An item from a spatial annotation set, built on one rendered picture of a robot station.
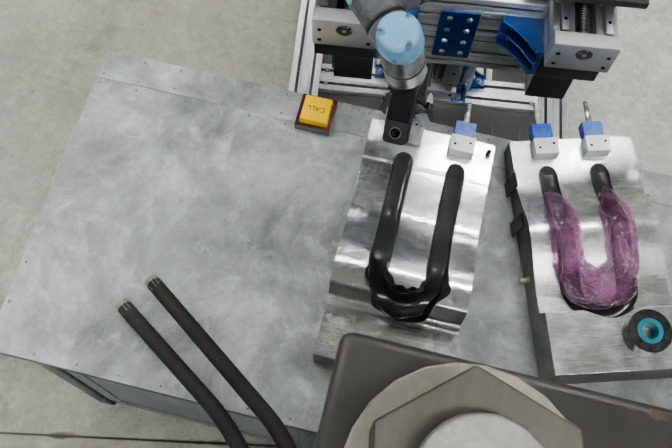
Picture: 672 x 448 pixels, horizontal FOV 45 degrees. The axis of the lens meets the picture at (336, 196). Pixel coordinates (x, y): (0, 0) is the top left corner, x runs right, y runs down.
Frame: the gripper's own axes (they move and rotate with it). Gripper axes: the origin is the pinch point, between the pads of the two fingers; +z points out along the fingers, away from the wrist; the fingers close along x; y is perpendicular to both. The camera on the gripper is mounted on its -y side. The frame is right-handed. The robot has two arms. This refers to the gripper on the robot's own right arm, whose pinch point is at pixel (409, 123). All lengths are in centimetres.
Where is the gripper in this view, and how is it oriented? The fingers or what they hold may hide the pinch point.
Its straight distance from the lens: 164.0
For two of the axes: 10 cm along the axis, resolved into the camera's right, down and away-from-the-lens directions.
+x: -9.6, -1.8, 2.0
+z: 1.5, 2.8, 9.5
